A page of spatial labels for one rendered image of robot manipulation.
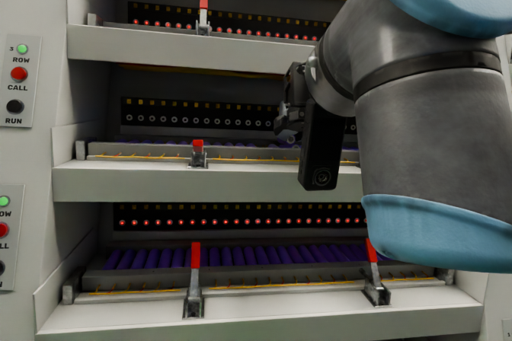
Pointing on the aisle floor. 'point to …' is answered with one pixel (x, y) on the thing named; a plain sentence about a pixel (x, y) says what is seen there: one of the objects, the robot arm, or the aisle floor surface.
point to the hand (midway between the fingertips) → (290, 138)
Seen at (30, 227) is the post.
